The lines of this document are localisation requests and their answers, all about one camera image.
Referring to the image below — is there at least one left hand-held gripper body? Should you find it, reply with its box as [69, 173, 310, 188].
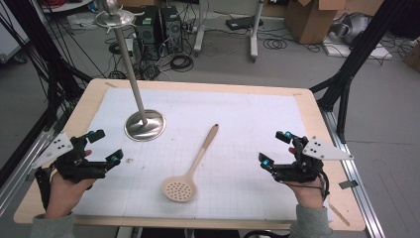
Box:
[31, 131, 110, 184]

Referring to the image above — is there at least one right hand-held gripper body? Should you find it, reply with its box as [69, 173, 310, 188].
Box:
[271, 135, 355, 184]

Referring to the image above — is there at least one beige slotted spoon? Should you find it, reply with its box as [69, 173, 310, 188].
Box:
[160, 123, 220, 203]

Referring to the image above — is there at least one person's right hand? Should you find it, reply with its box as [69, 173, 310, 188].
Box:
[284, 179, 326, 210]

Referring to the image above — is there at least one person's left hand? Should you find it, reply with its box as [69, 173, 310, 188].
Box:
[44, 172, 97, 220]

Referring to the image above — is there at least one metal utensil stand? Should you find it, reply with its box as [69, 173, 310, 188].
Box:
[93, 0, 167, 143]

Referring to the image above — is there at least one black tape piece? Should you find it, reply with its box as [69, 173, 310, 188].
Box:
[338, 179, 360, 190]

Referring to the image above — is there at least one white stand leg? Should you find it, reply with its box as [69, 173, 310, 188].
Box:
[193, 0, 208, 58]
[249, 0, 265, 62]

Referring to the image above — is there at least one white flat board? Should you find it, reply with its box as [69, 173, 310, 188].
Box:
[322, 42, 394, 61]

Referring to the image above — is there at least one large cardboard box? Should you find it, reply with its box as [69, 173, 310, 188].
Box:
[284, 0, 348, 46]

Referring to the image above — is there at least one black computer tower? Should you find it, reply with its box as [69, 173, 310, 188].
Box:
[160, 7, 184, 55]
[134, 6, 162, 61]

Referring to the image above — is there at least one flat black device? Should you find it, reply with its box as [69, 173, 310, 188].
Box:
[225, 15, 264, 32]

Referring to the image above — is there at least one grey bag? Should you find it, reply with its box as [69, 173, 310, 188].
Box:
[331, 12, 373, 46]

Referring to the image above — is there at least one round white table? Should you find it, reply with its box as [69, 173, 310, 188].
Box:
[39, 0, 94, 14]

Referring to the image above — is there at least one black wrist strap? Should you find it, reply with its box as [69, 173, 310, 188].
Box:
[319, 170, 331, 201]
[34, 166, 54, 211]

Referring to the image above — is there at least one aluminium rail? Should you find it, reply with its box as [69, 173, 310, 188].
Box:
[318, 108, 387, 238]
[0, 128, 57, 216]

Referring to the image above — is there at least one black metal frame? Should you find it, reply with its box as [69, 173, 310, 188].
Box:
[309, 0, 412, 145]
[0, 0, 94, 124]

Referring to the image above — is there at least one coiled black cable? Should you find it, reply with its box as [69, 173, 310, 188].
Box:
[262, 38, 288, 51]
[169, 54, 195, 73]

